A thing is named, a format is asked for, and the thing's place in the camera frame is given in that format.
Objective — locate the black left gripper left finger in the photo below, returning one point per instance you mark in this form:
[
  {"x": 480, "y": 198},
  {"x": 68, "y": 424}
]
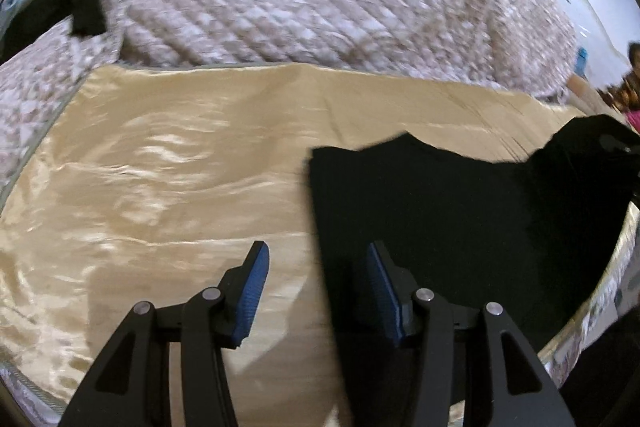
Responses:
[{"x": 128, "y": 382}]

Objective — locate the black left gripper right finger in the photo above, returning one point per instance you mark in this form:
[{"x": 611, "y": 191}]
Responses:
[{"x": 505, "y": 384}]

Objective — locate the black pants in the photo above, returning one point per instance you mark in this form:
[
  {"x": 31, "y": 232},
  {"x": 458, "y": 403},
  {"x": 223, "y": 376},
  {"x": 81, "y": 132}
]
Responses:
[{"x": 535, "y": 236}]

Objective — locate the gold satin bed cover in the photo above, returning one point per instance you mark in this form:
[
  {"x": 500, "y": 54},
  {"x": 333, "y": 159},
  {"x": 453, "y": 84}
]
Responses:
[{"x": 150, "y": 185}]

